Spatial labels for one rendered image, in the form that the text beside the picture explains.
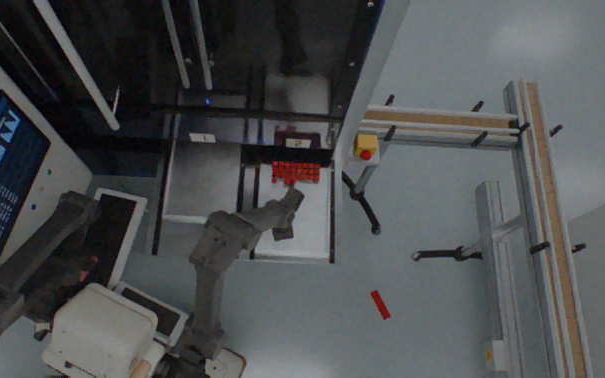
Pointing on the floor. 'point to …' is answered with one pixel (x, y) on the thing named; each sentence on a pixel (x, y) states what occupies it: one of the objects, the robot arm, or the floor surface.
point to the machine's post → (369, 73)
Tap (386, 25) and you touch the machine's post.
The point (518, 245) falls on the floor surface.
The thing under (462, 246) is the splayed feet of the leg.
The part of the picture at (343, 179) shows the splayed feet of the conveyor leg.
